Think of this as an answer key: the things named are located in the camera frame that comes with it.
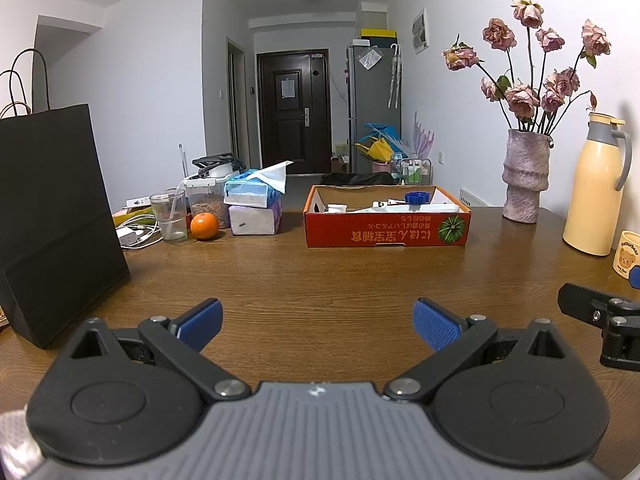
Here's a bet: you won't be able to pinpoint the blue ridged bottle cap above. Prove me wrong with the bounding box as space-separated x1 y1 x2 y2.
405 191 431 206

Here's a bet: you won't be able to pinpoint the red white lint brush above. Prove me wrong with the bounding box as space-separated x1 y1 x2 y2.
347 200 461 214

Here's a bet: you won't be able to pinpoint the cream bear mug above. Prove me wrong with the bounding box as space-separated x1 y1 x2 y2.
612 230 640 280

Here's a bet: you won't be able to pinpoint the orange fruit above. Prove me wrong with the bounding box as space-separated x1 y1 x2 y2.
190 212 219 240

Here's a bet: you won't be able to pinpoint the cream thermos jug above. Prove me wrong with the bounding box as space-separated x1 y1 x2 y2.
563 112 632 257

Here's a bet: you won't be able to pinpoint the purple white tissue pack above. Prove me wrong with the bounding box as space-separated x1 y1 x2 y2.
229 200 282 236

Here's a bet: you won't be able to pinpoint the clear drinking glass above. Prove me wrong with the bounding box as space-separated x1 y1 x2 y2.
150 190 188 243

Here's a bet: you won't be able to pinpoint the clear food container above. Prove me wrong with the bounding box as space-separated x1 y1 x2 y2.
184 172 236 229

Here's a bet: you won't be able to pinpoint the pink textured vase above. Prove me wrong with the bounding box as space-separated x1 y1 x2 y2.
502 129 550 224

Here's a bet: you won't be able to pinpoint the red cardboard pumpkin box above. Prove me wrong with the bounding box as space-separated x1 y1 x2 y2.
303 185 472 247

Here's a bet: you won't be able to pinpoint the black paper shopping bag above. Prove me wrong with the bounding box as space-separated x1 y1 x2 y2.
0 48 132 350

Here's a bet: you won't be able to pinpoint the blue tissue pack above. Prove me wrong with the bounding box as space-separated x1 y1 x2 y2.
224 160 293 208

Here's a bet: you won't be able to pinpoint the metal trolley with bottles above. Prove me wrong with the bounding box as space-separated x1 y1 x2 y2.
392 154 433 185

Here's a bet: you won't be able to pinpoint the black bag on floor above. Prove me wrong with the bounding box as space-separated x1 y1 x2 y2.
320 171 398 186

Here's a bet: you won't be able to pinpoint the black headset on container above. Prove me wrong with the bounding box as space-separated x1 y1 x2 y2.
192 153 246 178

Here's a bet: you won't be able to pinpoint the yellow bag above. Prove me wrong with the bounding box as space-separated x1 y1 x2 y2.
355 138 394 164

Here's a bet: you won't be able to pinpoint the dried pink roses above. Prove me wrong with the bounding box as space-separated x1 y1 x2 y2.
442 0 612 138

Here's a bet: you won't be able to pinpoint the dark brown entrance door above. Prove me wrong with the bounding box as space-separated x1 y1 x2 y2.
257 49 332 174

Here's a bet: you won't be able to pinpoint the grey refrigerator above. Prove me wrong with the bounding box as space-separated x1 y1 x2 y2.
346 44 401 174

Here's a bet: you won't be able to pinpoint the white charger with cables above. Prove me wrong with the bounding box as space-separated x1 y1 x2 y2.
116 214 162 250

